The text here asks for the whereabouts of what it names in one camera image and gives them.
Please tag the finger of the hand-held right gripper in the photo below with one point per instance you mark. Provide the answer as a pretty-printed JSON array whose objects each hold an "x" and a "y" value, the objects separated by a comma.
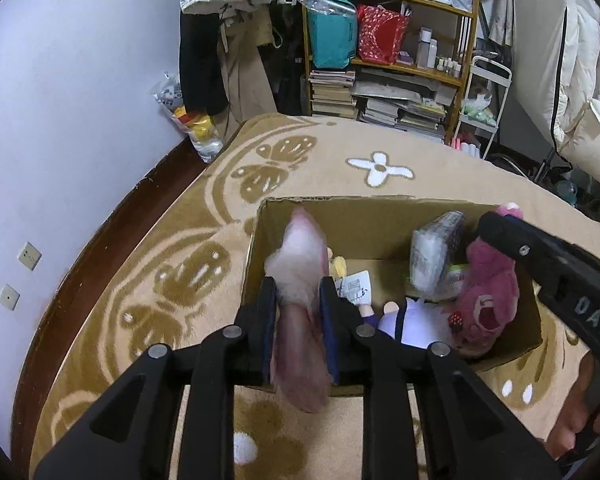
[{"x": 520, "y": 247}]

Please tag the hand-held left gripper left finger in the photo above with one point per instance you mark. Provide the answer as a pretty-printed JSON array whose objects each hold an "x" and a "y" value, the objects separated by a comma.
[{"x": 265, "y": 330}]

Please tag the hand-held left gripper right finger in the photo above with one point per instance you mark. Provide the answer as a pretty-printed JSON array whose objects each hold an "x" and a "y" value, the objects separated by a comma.
[{"x": 332, "y": 340}]

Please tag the pink plush bear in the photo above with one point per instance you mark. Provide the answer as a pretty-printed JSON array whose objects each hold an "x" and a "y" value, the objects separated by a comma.
[{"x": 490, "y": 280}]

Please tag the green tissue packet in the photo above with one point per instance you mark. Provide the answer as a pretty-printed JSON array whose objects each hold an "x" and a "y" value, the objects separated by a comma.
[{"x": 457, "y": 275}]

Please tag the light pink long plush toy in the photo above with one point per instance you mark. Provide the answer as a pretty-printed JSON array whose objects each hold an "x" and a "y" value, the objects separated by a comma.
[{"x": 300, "y": 270}]

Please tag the clear plastic packet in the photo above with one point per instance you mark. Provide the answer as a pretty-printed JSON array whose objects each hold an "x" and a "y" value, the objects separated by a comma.
[{"x": 432, "y": 255}]

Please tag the purple plush toy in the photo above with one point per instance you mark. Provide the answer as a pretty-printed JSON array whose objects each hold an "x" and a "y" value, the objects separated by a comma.
[{"x": 420, "y": 320}]

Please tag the cardboard box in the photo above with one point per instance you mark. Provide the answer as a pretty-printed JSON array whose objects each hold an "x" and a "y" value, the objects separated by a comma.
[{"x": 380, "y": 230}]

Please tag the person's right hand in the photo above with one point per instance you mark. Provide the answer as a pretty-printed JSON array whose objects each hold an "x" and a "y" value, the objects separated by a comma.
[{"x": 575, "y": 410}]

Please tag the teal round object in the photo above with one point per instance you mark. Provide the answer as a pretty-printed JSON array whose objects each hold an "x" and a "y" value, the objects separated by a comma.
[{"x": 566, "y": 192}]

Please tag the yellow dog plush toy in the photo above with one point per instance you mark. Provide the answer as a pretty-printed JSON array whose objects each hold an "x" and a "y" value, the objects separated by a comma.
[{"x": 339, "y": 265}]

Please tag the pink markers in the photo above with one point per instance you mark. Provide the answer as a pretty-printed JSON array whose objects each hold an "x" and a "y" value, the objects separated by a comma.
[{"x": 466, "y": 144}]

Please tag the white brown plush toy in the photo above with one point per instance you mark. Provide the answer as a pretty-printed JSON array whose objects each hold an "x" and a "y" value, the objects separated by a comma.
[{"x": 479, "y": 100}]

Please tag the stack of colourful books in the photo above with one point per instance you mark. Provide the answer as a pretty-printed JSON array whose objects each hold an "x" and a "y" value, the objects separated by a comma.
[{"x": 405, "y": 120}]

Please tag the white metal cart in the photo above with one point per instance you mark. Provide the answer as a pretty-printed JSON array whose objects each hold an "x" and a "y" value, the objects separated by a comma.
[{"x": 492, "y": 64}]

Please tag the row of small bottles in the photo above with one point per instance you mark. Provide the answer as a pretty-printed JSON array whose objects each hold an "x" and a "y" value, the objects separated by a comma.
[{"x": 449, "y": 67}]

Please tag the white quilted coat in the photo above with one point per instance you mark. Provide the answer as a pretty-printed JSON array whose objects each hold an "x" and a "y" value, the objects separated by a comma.
[{"x": 580, "y": 60}]

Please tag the grey paper folder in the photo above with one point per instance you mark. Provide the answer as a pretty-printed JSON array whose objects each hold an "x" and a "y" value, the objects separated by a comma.
[{"x": 395, "y": 87}]

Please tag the white bottle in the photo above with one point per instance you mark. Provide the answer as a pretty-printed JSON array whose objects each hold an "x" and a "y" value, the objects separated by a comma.
[{"x": 432, "y": 55}]

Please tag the clear bag of toys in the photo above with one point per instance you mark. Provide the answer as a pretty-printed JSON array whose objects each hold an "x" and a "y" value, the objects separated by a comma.
[{"x": 200, "y": 127}]

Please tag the grey bottle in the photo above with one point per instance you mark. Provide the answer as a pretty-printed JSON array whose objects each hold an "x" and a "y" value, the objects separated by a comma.
[{"x": 423, "y": 47}]

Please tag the cream hanging garments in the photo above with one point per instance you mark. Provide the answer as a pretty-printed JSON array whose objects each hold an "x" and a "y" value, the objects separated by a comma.
[{"x": 505, "y": 5}]

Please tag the stack of brown books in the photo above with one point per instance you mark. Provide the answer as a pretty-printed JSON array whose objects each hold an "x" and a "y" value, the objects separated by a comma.
[{"x": 332, "y": 92}]

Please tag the red patterned bag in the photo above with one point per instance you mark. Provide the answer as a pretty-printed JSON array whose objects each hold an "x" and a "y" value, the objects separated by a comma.
[{"x": 380, "y": 35}]

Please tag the beige coat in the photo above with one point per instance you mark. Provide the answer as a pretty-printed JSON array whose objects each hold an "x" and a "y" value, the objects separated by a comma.
[{"x": 245, "y": 75}]

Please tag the black hanging garment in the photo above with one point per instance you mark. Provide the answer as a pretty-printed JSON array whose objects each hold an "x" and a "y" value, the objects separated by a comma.
[
  {"x": 292, "y": 75},
  {"x": 195, "y": 70}
]

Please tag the wooden shelf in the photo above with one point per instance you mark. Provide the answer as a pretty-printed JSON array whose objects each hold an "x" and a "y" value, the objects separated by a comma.
[{"x": 420, "y": 3}]

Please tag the teal bag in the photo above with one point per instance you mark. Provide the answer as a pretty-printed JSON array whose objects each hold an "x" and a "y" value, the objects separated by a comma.
[{"x": 330, "y": 40}]

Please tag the wall socket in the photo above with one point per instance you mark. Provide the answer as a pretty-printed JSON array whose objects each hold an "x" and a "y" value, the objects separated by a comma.
[
  {"x": 9, "y": 297},
  {"x": 29, "y": 256}
]

